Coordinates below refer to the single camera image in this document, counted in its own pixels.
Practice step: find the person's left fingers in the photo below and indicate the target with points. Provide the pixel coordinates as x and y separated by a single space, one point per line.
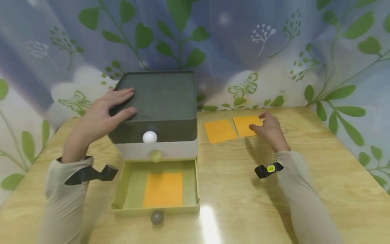
120 95

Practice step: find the orange card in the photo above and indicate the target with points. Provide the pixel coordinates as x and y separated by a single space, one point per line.
220 131
163 189
243 125

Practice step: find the person's right thumb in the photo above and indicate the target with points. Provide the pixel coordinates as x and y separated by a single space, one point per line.
255 127

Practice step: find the person's right index finger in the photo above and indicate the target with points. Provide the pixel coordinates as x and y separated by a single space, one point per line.
265 116

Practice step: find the person's right forearm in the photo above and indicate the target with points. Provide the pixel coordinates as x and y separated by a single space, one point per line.
304 203

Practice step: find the person's right hand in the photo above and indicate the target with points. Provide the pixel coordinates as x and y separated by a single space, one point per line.
272 134

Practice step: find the person's left forearm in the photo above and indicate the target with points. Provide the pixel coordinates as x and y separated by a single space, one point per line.
65 206

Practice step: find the person's left hand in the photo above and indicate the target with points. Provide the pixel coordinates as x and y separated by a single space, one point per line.
94 122

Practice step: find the black wrist band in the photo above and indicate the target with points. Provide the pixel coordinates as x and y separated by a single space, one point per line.
91 174
268 169

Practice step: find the green open drawer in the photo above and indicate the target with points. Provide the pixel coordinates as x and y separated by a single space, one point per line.
134 189

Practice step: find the person's left thumb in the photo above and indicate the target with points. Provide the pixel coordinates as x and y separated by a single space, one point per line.
125 114

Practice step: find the grey and white drawer chest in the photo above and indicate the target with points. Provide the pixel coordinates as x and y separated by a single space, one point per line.
170 101

